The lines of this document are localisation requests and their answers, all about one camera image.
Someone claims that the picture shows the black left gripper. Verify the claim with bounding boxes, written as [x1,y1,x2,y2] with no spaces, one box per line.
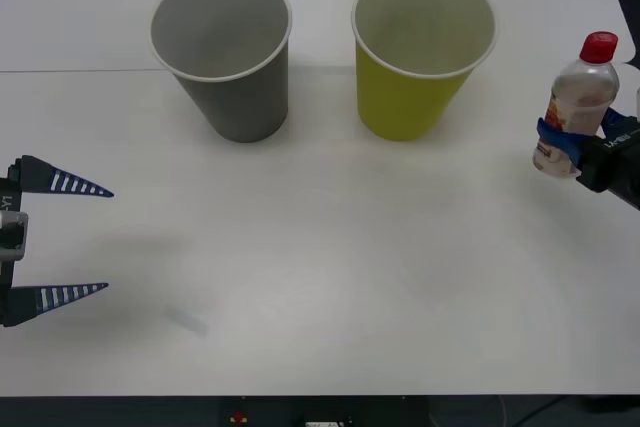
[0,155,116,329]

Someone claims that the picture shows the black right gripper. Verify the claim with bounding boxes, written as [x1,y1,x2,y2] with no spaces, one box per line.
[536,107,640,209]

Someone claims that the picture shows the clear bottle with red cap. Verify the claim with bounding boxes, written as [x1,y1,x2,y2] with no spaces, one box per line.
[531,30,621,179]

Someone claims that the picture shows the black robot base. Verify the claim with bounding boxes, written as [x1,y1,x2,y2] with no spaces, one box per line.
[219,395,431,427]

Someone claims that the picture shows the yellow-green plastic waste bin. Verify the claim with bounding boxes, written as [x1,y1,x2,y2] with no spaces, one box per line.
[350,0,498,142]

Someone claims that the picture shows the grey plastic waste bin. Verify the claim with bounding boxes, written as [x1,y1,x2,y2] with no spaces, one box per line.
[148,0,293,144]

